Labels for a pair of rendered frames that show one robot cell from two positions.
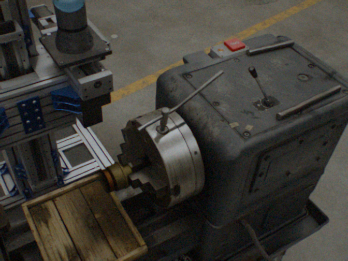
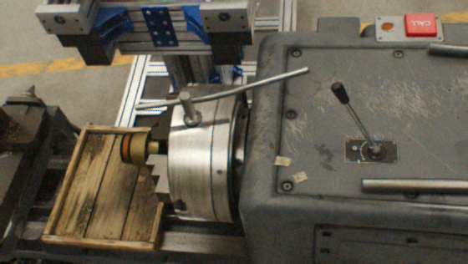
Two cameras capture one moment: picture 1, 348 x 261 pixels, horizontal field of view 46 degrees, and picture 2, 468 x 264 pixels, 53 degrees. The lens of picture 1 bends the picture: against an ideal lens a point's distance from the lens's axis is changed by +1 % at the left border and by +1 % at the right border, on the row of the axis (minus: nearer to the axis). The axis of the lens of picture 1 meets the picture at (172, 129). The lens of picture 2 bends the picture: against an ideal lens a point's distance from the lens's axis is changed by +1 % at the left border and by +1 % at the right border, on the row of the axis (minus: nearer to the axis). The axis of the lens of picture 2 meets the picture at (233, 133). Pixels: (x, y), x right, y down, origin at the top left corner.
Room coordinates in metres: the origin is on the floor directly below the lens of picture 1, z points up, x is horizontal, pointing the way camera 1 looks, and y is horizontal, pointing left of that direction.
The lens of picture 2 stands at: (0.57, -0.47, 1.99)
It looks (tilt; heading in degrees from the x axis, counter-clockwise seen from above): 55 degrees down; 51
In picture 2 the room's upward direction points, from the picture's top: 12 degrees counter-clockwise
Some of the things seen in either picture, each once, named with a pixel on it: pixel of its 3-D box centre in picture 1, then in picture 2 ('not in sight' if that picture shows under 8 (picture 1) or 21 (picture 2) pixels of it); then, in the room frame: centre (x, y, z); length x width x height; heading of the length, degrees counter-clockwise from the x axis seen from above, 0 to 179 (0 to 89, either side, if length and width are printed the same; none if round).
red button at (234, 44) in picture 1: (234, 45); (419, 26); (1.33, -0.21, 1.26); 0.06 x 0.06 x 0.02; 34
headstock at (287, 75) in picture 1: (249, 120); (387, 157); (1.13, -0.29, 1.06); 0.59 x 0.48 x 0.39; 124
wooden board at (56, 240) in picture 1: (83, 228); (117, 184); (0.72, 0.27, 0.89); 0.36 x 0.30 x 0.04; 34
